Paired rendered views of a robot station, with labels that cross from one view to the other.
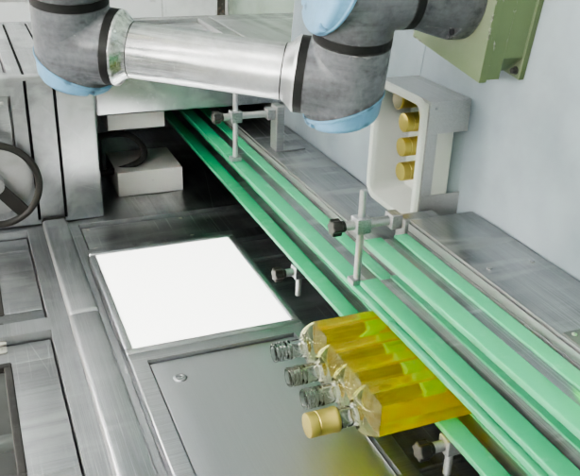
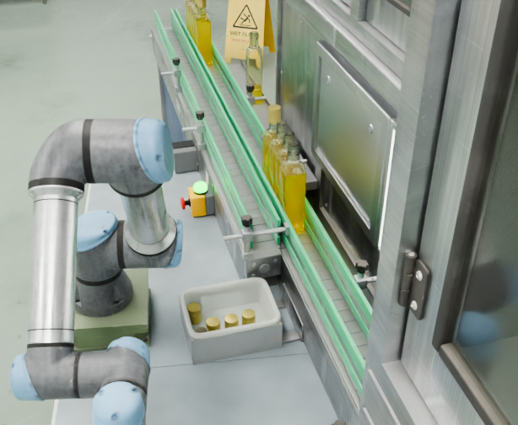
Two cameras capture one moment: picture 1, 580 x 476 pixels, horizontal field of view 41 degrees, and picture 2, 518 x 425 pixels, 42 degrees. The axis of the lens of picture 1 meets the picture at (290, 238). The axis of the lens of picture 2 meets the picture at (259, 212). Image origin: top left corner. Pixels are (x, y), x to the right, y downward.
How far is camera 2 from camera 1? 2.38 m
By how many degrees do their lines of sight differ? 112
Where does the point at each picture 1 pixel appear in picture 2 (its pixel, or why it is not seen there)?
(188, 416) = (354, 104)
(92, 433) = (375, 49)
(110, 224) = not seen: outside the picture
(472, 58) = (137, 275)
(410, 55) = (183, 379)
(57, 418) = (401, 40)
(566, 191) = (190, 255)
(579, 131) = not seen: hidden behind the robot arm
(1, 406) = not seen: hidden behind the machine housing
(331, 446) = (329, 143)
